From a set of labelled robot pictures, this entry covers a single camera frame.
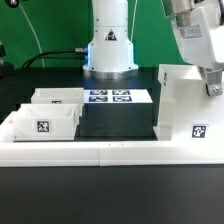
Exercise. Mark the white front drawer box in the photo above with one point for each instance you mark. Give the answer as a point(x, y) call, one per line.
point(45, 122)

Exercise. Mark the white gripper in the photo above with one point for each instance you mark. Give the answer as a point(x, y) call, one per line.
point(198, 27)

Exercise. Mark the black camera stand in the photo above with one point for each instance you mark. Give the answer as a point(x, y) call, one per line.
point(6, 68)

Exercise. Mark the white marker sheet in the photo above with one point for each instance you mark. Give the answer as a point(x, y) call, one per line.
point(109, 96)

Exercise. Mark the white drawer box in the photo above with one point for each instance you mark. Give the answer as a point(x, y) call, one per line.
point(45, 122)
point(59, 95)

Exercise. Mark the white rear drawer box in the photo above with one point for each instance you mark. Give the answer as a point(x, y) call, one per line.
point(59, 95)

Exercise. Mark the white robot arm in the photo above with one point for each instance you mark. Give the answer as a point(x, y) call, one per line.
point(110, 54)

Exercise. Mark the white foam border frame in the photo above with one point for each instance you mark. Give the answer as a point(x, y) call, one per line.
point(130, 153)

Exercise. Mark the white drawer cabinet housing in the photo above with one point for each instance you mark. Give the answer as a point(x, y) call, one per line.
point(186, 111)

